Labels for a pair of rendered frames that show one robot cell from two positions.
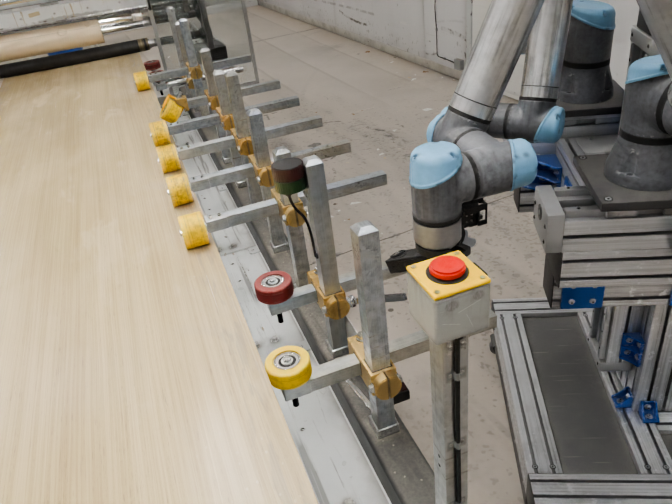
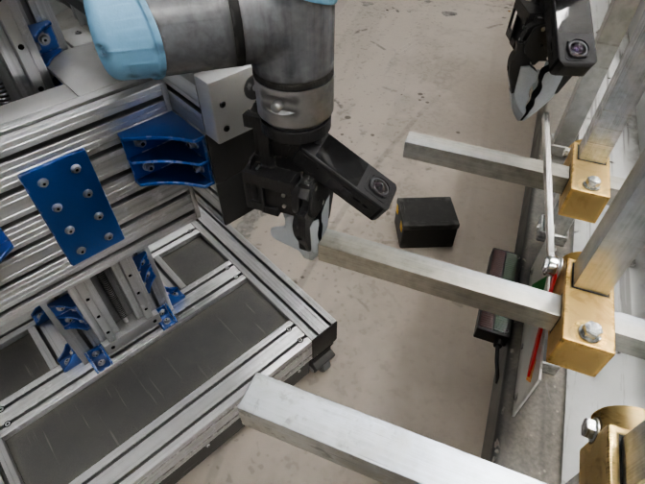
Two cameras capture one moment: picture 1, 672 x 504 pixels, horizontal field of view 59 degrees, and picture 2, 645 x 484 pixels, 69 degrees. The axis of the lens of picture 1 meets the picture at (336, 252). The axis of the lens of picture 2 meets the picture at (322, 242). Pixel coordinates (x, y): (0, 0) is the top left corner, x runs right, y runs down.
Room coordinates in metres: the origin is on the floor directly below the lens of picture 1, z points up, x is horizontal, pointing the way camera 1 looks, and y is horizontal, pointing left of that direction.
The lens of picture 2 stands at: (1.48, -0.01, 1.28)
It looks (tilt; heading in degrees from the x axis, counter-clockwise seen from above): 47 degrees down; 218
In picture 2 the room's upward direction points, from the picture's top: straight up
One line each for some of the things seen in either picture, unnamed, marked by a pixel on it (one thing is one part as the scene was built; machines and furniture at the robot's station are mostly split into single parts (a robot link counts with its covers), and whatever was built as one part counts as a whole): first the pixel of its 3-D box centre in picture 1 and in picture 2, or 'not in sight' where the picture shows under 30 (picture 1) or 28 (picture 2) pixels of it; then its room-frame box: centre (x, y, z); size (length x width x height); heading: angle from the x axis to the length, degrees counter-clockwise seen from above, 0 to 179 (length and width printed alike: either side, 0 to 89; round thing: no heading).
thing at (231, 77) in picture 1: (246, 149); not in sight; (1.76, 0.23, 0.93); 0.03 x 0.03 x 0.48; 16
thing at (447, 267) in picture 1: (447, 270); not in sight; (0.55, -0.12, 1.22); 0.04 x 0.04 x 0.02
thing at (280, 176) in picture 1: (287, 169); not in sight; (1.03, 0.07, 1.16); 0.06 x 0.06 x 0.02
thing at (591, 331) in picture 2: not in sight; (591, 330); (1.11, 0.04, 0.88); 0.02 x 0.02 x 0.01
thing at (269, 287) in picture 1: (276, 300); not in sight; (1.05, 0.14, 0.85); 0.08 x 0.08 x 0.11
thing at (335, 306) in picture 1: (326, 293); (583, 308); (1.06, 0.03, 0.85); 0.13 x 0.06 x 0.05; 16
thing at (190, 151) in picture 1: (246, 137); not in sight; (1.80, 0.23, 0.95); 0.50 x 0.04 x 0.04; 106
